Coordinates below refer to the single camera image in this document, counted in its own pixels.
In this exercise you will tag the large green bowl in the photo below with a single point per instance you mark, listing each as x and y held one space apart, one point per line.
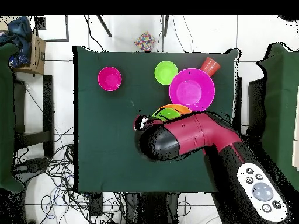
168 113

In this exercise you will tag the large orange bowl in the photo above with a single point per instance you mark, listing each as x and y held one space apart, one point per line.
175 106

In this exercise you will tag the large pink bowl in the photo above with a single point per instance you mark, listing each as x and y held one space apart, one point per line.
191 89

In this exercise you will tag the small green bowl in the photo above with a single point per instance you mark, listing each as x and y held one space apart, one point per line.
166 72

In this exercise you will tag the red-orange cup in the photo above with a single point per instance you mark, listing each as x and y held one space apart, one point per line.
210 66

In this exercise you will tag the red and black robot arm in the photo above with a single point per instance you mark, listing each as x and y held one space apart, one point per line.
198 133

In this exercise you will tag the small pink bowl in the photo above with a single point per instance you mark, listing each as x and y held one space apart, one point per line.
109 78

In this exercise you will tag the dark green table cloth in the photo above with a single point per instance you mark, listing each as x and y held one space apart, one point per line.
105 163

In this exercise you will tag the colourful patterned box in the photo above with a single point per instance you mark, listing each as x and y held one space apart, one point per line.
144 42

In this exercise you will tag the black tripod leg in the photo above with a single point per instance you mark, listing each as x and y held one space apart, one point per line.
165 25
104 26

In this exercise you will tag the black power strip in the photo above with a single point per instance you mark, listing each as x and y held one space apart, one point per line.
96 205

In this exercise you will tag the green cloth covered side table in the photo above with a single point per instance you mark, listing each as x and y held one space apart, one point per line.
5 116
280 105

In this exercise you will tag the brown cardboard box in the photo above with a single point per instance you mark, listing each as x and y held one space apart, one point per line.
38 58

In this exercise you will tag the blue cloth bundle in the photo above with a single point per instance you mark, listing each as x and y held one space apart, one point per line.
19 30

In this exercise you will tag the black metal frame stand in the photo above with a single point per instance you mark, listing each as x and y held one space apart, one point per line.
48 116
257 102

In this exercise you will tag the thin black square frame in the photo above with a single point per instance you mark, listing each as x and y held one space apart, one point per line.
56 40

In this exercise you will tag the black pedestal leg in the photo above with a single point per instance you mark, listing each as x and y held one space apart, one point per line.
30 166

